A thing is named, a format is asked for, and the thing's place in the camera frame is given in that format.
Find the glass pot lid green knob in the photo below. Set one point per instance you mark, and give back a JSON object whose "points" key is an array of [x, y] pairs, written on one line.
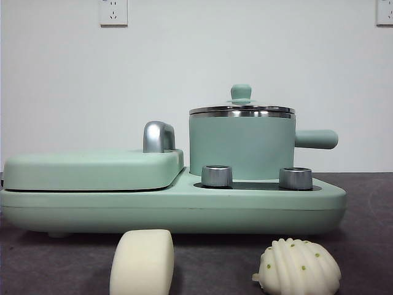
{"points": [[241, 92]]}

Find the smooth white steamed bun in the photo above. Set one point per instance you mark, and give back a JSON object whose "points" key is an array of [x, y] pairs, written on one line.
{"points": [[141, 264]]}

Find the ridged white bun green dots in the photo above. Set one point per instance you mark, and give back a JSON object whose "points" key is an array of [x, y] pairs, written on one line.
{"points": [[298, 270]]}

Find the silver control knob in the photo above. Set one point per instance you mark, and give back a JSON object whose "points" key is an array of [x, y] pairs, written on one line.
{"points": [[216, 176], [295, 179]]}

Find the mint green breakfast machine base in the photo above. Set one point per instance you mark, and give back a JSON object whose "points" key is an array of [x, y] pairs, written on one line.
{"points": [[184, 209]]}

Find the mint green griddle lid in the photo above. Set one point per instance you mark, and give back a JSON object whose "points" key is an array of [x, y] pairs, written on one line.
{"points": [[92, 169]]}

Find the white wall socket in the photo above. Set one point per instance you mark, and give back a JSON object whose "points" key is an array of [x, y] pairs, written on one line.
{"points": [[113, 13], [385, 12]]}

